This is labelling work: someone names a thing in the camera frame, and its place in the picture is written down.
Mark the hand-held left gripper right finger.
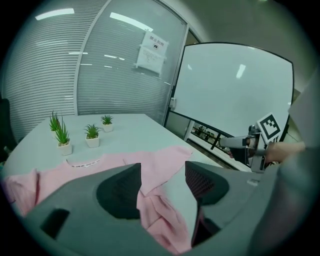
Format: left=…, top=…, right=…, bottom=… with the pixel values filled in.
left=184, top=160, right=282, bottom=250

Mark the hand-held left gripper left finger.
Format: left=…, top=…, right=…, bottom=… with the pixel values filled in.
left=24, top=162, right=193, bottom=256

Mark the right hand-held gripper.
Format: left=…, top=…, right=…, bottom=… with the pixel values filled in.
left=219, top=112, right=291, bottom=174

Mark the pink long-sleeved shirt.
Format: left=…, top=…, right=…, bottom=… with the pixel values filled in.
left=1, top=146, right=195, bottom=256

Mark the person's right forearm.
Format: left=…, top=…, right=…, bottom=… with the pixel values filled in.
left=265, top=140, right=307, bottom=164

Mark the person's grey shirt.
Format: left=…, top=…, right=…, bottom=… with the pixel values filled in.
left=278, top=71, right=320, bottom=226

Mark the small potted green plant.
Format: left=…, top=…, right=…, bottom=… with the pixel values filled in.
left=100, top=114, right=114, bottom=133
left=54, top=119, right=74, bottom=157
left=83, top=123, right=101, bottom=149
left=48, top=110, right=61, bottom=139

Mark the white paper notice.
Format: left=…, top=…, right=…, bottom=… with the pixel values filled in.
left=133, top=29, right=170, bottom=79

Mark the frosted striped glass door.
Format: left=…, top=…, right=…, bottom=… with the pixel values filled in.
left=76, top=0, right=189, bottom=127

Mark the white whiteboard with black frame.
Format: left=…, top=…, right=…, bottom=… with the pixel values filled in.
left=171, top=42, right=295, bottom=147

